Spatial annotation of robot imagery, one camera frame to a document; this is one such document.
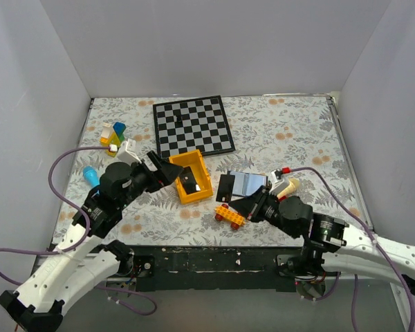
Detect cream toy microphone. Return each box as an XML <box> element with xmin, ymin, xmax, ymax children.
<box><xmin>277</xmin><ymin>178</ymin><xmax>300</xmax><ymax>200</ymax></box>

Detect black leather card holder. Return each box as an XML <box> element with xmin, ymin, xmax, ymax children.
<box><xmin>228</xmin><ymin>171</ymin><xmax>268</xmax><ymax>197</ymax></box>

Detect floral table mat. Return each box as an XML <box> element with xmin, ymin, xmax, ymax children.
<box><xmin>64</xmin><ymin>96</ymin><xmax>367</xmax><ymax>246</ymax></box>

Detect black white chessboard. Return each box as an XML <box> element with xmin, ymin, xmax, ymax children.
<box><xmin>153</xmin><ymin>95</ymin><xmax>235</xmax><ymax>158</ymax></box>

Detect black card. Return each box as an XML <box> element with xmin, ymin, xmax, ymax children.
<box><xmin>216</xmin><ymin>174</ymin><xmax>235</xmax><ymax>203</ymax></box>
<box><xmin>178</xmin><ymin>166</ymin><xmax>201</xmax><ymax>195</ymax></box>

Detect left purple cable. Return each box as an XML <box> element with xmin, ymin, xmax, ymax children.
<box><xmin>0</xmin><ymin>145</ymin><xmax>158</xmax><ymax>316</ymax></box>

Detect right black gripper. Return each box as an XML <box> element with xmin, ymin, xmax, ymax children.
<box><xmin>228</xmin><ymin>185</ymin><xmax>299</xmax><ymax>239</ymax></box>

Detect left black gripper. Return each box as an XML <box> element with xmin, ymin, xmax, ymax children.
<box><xmin>118</xmin><ymin>150</ymin><xmax>183</xmax><ymax>208</ymax></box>

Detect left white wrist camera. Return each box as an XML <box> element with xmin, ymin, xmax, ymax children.
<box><xmin>116</xmin><ymin>138</ymin><xmax>139</xmax><ymax>165</ymax></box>

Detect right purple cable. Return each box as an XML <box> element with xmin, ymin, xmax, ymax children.
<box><xmin>282</xmin><ymin>166</ymin><xmax>415</xmax><ymax>332</ymax></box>

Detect purple cable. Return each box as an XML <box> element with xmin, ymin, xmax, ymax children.
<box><xmin>282</xmin><ymin>166</ymin><xmax>415</xmax><ymax>332</ymax></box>
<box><xmin>0</xmin><ymin>145</ymin><xmax>158</xmax><ymax>316</ymax></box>

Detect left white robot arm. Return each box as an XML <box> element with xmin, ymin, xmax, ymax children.
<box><xmin>0</xmin><ymin>151</ymin><xmax>183</xmax><ymax>331</ymax></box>

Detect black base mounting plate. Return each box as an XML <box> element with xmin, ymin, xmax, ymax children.
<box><xmin>93</xmin><ymin>245</ymin><xmax>343</xmax><ymax>293</ymax></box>

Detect yellow plastic bin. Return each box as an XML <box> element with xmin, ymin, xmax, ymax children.
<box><xmin>169</xmin><ymin>149</ymin><xmax>213</xmax><ymax>205</ymax></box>

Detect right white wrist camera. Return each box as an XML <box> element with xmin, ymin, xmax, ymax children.
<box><xmin>270</xmin><ymin>167</ymin><xmax>291</xmax><ymax>201</ymax></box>

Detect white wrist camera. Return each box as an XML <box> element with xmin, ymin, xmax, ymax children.
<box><xmin>116</xmin><ymin>138</ymin><xmax>139</xmax><ymax>165</ymax></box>
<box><xmin>270</xmin><ymin>167</ymin><xmax>291</xmax><ymax>201</ymax></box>

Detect orange toy car block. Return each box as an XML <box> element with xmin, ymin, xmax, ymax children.
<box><xmin>214</xmin><ymin>203</ymin><xmax>246</xmax><ymax>230</ymax></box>

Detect blue toy microphone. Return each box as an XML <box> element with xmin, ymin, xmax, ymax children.
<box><xmin>82</xmin><ymin>166</ymin><xmax>100</xmax><ymax>188</ymax></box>

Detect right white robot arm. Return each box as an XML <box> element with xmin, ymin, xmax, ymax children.
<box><xmin>229</xmin><ymin>187</ymin><xmax>415</xmax><ymax>296</ymax></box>

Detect colourful stacked toy blocks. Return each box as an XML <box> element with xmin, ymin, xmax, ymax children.
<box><xmin>100</xmin><ymin>122</ymin><xmax>126</xmax><ymax>157</ymax></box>

